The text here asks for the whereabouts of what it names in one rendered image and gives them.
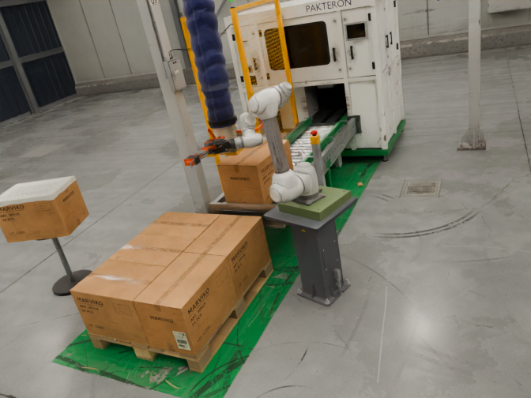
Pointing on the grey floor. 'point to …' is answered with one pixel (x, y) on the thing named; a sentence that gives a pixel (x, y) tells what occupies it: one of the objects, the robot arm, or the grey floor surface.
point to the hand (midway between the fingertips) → (208, 148)
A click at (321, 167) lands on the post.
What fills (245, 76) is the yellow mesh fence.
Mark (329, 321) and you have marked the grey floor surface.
